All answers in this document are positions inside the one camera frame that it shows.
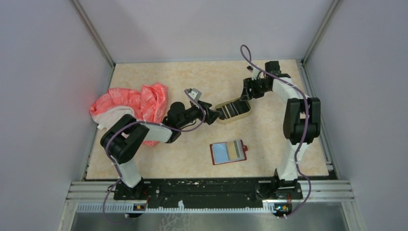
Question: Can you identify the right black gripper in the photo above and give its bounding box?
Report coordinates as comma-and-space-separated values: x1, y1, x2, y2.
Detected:
240, 77, 270, 102

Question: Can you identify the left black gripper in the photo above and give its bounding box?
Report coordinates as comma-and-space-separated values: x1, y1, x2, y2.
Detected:
178, 100, 222, 128

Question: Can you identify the black credit card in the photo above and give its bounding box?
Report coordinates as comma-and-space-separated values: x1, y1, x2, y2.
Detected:
217, 107, 227, 120
226, 100, 241, 117

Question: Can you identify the beige oval tray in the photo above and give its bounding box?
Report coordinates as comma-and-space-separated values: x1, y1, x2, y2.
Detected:
215, 98, 252, 124

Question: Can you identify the red card holder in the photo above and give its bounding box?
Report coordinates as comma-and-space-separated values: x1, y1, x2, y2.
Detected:
209, 140, 248, 166

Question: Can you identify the white striped credit card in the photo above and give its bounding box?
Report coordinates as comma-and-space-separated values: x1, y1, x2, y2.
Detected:
231, 140, 245, 160

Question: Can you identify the gold credit card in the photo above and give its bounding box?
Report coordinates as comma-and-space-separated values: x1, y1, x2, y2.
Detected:
226, 141, 241, 161

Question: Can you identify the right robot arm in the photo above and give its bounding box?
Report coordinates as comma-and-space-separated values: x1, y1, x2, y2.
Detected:
240, 61, 321, 198

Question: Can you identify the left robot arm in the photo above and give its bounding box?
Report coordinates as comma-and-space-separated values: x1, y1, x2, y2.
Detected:
100, 101, 222, 199

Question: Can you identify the pink white cloth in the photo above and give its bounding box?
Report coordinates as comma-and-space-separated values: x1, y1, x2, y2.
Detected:
89, 82, 168, 130

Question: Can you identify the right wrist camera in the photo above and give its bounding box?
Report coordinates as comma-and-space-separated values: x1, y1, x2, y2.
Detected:
247, 65, 261, 80

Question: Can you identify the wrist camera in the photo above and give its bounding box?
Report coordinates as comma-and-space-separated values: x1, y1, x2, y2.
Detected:
247, 65, 261, 80
187, 88, 202, 101

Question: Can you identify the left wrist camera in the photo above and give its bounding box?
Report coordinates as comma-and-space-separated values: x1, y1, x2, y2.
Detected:
187, 88, 202, 101

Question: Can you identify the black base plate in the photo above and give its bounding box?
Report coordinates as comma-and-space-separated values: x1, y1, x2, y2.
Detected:
113, 177, 304, 209

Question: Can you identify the aluminium frame rail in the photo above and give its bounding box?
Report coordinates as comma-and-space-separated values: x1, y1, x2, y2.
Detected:
66, 178, 355, 215

